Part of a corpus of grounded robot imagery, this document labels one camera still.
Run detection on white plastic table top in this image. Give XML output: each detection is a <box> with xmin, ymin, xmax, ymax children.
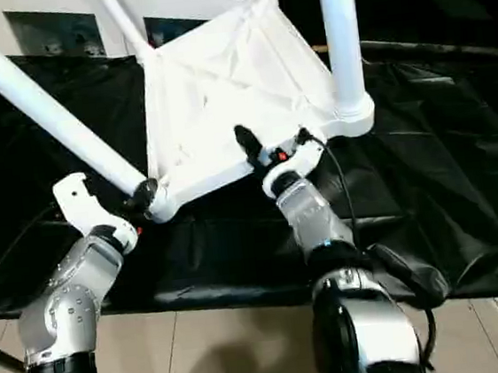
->
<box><xmin>124</xmin><ymin>0</ymin><xmax>385</xmax><ymax>226</ymax></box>

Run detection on black work mat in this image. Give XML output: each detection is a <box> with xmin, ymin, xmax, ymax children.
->
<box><xmin>0</xmin><ymin>2</ymin><xmax>498</xmax><ymax>353</ymax></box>

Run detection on white glass-door cabinet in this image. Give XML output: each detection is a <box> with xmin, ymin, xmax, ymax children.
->
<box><xmin>0</xmin><ymin>0</ymin><xmax>262</xmax><ymax>72</ymax></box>

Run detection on black folding table frame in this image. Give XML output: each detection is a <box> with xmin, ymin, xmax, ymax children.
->
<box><xmin>0</xmin><ymin>333</ymin><xmax>28</xmax><ymax>373</ymax></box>

